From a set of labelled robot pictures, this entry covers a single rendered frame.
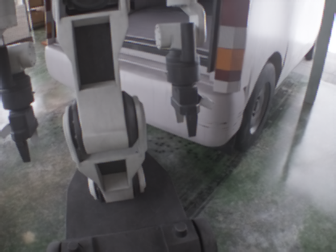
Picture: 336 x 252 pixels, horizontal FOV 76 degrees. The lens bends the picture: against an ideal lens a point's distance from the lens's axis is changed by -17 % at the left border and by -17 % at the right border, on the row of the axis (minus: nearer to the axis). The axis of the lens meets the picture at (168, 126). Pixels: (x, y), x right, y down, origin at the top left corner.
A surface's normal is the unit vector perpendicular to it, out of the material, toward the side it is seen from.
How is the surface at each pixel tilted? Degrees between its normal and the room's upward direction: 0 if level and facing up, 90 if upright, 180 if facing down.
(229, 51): 85
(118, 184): 30
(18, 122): 79
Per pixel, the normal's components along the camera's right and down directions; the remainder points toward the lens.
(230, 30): -0.33, 0.44
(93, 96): 0.25, 0.38
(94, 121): 0.23, 0.15
